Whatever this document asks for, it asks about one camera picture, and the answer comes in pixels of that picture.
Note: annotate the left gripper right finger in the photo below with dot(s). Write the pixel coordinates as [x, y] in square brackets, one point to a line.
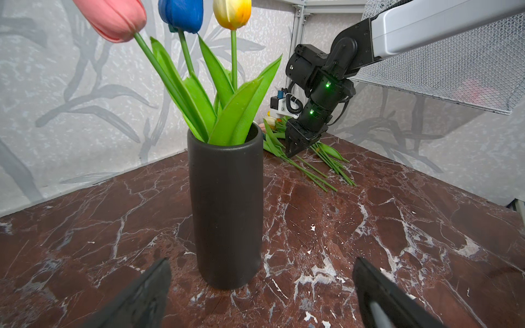
[383, 304]

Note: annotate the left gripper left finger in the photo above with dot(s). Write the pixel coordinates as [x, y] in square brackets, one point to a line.
[141, 304]

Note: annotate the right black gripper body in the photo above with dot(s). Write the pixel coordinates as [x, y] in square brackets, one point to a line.
[322, 78]

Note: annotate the yellow orange tulip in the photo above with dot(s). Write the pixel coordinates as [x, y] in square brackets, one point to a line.
[239, 104]

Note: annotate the blue tulip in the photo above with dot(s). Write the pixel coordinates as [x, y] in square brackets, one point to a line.
[181, 17]

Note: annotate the black cylindrical vase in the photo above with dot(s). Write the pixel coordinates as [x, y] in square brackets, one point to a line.
[226, 186]

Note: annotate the pink tulip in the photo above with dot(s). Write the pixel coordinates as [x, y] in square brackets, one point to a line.
[122, 21]

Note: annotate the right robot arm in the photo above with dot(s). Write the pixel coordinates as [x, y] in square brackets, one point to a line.
[408, 25]

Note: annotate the pink object in basket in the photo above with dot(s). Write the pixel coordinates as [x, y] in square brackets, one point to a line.
[471, 91]

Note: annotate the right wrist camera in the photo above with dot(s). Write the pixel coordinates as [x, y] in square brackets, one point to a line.
[284, 104]

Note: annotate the white wire mesh basket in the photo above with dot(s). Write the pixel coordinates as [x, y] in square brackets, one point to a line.
[492, 54]

